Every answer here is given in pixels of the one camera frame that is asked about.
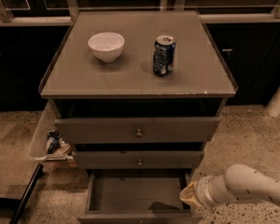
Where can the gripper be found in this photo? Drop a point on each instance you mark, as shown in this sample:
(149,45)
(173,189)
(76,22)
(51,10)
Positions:
(202,189)

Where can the grey bottom drawer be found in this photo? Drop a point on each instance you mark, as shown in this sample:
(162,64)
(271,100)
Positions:
(137,196)

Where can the grey drawer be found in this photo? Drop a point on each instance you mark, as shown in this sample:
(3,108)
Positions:
(137,196)
(137,130)
(137,159)

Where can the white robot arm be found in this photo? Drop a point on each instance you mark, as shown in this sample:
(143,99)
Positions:
(238,184)

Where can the grey top drawer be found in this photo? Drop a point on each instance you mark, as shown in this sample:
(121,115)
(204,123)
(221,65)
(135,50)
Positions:
(137,130)

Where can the grey middle drawer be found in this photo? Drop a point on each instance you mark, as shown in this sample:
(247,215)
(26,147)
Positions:
(137,159)

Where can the grey drawer cabinet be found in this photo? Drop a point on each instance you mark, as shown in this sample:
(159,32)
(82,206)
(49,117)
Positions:
(78,85)

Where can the crumpled blue snack bag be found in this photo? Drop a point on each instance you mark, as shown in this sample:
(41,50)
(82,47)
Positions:
(53,141)

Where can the blue soda can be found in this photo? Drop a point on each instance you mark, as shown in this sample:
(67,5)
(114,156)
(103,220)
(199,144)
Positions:
(164,55)

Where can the clear plastic bin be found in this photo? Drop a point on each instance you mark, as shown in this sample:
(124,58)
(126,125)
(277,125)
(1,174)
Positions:
(38,145)

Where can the black pole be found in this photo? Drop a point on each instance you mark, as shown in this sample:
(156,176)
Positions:
(38,172)

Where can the white ceramic bowl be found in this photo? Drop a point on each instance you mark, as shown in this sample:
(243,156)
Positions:
(106,46)

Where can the white post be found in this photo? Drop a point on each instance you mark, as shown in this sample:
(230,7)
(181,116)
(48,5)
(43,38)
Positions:
(273,107)

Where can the metal railing frame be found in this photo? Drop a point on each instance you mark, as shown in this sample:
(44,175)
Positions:
(160,11)

